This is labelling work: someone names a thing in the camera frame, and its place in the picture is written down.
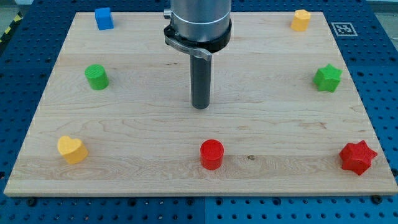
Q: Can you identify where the green cylinder block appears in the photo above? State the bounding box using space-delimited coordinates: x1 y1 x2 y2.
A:
85 64 109 90

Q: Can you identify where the yellow heart block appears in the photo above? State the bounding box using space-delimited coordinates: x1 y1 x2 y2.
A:
57 136 89 164

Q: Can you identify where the black bolt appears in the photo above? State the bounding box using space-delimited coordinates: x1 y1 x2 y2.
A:
371 195 382 205
26 197 37 207

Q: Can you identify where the green star block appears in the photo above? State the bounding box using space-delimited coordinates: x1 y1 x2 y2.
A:
313 63 343 93

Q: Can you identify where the black bolt front right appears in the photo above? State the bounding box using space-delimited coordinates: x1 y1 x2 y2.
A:
371 195 382 205

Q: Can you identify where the light wooden board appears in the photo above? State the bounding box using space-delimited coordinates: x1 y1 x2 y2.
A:
4 12 397 197

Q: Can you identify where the yellow black hazard tape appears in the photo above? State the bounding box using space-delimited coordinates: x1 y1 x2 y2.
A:
1 11 24 44

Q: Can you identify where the red cylinder block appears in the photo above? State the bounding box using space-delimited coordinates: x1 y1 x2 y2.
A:
200 139 224 170

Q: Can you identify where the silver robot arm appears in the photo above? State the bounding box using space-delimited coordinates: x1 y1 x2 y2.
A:
164 0 232 62

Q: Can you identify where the yellow hexagon block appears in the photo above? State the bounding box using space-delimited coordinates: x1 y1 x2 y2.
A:
290 9 311 32

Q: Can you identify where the blue cube block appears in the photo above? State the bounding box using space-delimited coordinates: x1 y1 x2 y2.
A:
95 7 114 30

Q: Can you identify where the white fiducial marker tag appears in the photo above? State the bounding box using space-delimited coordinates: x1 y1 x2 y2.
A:
331 22 358 37

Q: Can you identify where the black bolt front left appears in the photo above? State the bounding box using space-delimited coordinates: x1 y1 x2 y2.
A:
26 197 37 207

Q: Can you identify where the red star block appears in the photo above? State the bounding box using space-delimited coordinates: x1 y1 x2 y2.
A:
339 140 378 175

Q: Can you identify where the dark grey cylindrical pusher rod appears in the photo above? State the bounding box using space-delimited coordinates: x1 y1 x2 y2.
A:
190 55 211 110

